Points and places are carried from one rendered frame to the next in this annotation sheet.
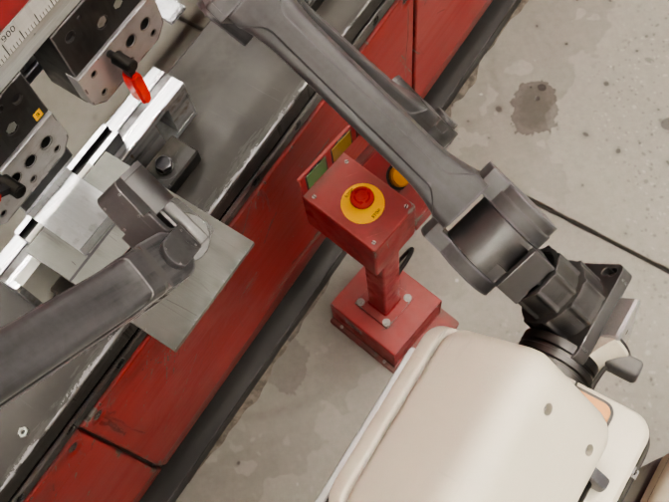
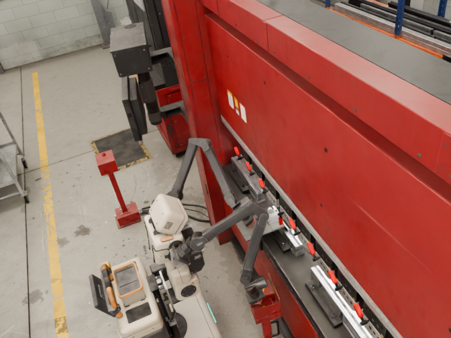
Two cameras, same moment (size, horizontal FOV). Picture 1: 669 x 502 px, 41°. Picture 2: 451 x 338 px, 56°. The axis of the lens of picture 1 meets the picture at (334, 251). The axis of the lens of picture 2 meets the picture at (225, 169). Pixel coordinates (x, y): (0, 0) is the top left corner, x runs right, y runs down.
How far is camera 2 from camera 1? 2.11 m
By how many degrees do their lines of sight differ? 65
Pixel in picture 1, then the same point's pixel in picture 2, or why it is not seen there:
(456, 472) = (164, 200)
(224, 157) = (280, 257)
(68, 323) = (218, 174)
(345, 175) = (268, 290)
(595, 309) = (176, 250)
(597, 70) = not seen: outside the picture
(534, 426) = (162, 210)
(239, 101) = (294, 266)
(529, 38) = not seen: outside the picture
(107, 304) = (221, 183)
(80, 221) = (271, 217)
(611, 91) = not seen: outside the picture
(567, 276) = (183, 246)
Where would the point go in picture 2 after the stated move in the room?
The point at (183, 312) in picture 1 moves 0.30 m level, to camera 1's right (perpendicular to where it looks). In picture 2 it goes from (241, 226) to (221, 261)
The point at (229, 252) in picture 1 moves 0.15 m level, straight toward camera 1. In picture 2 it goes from (247, 236) to (223, 236)
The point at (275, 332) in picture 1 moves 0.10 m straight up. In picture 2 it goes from (282, 324) to (282, 317)
